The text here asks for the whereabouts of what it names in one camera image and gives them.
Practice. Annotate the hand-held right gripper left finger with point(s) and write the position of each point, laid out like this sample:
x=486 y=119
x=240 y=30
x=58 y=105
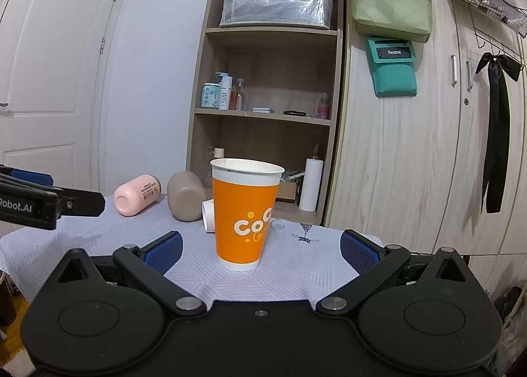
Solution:
x=164 y=252

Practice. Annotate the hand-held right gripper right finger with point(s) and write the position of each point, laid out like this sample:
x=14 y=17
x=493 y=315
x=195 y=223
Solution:
x=357 y=252

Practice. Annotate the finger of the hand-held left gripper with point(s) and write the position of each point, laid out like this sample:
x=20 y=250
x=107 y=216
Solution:
x=31 y=177
x=84 y=203

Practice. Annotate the orange paper cup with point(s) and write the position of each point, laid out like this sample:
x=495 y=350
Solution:
x=243 y=229

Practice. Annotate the white cup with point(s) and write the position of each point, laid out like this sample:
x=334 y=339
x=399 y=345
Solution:
x=208 y=216

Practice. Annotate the white patterned tablecloth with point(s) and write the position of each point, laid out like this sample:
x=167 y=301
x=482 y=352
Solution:
x=103 y=237

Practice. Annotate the pink cylindrical bottle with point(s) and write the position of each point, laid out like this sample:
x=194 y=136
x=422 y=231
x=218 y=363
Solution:
x=136 y=196

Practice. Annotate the beige round bottle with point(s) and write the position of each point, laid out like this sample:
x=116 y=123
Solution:
x=186 y=196

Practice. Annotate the white paper roll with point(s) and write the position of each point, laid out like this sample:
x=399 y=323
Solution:
x=311 y=185

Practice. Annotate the dark bin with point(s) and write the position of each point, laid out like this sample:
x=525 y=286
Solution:
x=8 y=298

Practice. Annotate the small cardboard box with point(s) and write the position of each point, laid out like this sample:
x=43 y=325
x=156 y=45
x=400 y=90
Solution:
x=287 y=191

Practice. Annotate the light wood wardrobe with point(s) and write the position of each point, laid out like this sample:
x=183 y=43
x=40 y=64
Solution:
x=411 y=163

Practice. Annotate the white door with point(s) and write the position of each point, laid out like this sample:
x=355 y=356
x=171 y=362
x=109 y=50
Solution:
x=53 y=64

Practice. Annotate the black flat case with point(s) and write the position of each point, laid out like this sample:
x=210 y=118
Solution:
x=294 y=112

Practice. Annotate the dark cloth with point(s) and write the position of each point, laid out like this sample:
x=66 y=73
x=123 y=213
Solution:
x=510 y=305

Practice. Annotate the white tube bottle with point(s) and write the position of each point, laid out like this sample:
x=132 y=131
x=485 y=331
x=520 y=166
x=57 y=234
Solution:
x=224 y=94

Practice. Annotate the white flat tin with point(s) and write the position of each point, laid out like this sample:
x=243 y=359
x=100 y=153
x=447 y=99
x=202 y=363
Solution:
x=262 y=110

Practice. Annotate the orange liquid bottle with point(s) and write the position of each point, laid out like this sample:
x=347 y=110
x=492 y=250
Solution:
x=238 y=97

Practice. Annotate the teal fabric bag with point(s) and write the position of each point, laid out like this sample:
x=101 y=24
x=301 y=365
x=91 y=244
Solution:
x=394 y=74

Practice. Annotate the black ribbon bow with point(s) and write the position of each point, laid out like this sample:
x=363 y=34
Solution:
x=497 y=122

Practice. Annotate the wooden shelf unit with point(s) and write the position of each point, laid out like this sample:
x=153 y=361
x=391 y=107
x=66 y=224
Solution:
x=271 y=68

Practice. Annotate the green fabric bag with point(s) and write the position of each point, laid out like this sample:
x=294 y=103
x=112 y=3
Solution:
x=391 y=10

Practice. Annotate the plastic-wrapped grey box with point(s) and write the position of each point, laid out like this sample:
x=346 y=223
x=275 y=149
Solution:
x=276 y=4

